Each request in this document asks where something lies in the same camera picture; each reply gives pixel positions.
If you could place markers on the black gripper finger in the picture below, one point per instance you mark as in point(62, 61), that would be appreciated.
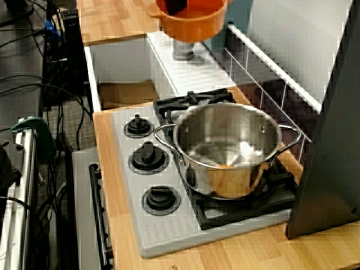
point(175, 6)

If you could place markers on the orange plastic pot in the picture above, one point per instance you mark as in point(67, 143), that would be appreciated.
point(194, 28)

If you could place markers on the stainless steel pot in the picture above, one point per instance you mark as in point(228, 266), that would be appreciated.
point(225, 180)

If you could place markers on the grey toy faucet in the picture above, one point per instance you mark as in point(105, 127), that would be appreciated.
point(182, 52)

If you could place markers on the white sink basin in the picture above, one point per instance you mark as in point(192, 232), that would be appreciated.
point(123, 62)

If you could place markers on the black burner grate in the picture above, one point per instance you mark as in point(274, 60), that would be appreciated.
point(239, 211)
point(194, 97)

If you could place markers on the black computer tower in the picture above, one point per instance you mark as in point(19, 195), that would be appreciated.
point(73, 50)

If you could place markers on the blue connector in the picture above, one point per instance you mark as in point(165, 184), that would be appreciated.
point(52, 29)

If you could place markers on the black stove knob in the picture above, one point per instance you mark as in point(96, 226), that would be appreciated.
point(138, 126)
point(161, 200)
point(148, 157)

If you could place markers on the green clamp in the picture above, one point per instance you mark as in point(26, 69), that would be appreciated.
point(31, 123)

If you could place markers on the dark range hood panel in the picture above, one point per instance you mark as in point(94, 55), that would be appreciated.
point(332, 140)

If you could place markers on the grey oven door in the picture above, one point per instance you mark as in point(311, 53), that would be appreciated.
point(83, 197)

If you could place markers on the grey stove top panel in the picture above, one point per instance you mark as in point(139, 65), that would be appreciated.
point(168, 233)

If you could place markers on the black device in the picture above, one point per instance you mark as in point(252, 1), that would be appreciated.
point(7, 168)

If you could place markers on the aluminium rail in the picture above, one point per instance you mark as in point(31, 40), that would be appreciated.
point(17, 225)

